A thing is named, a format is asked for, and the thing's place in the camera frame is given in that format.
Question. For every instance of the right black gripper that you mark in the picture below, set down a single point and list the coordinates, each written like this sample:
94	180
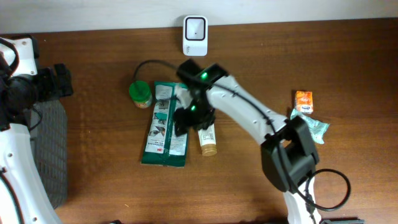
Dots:
195	118

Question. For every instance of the white lotion tube gold cap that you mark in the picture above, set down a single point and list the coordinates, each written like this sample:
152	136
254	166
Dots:
207	139

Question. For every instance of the green 3M wipes pack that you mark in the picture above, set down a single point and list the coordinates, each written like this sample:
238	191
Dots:
163	147

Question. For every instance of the green lid jar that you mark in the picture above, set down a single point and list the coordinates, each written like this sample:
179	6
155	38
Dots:
141	94

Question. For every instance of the orange Kleenex tissue pack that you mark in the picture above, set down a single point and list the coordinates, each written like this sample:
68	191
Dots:
304	102

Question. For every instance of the mint green tissue pack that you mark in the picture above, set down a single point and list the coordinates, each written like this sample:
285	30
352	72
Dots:
317	128

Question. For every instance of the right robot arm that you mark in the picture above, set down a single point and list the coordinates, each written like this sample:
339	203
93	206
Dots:
288	152

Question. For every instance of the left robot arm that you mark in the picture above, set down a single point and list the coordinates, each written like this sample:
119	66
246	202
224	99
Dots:
34	180

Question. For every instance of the white barcode scanner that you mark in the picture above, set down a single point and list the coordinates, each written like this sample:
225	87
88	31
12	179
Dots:
195	36

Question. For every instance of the grey plastic basket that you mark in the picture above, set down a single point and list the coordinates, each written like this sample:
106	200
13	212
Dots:
49	149

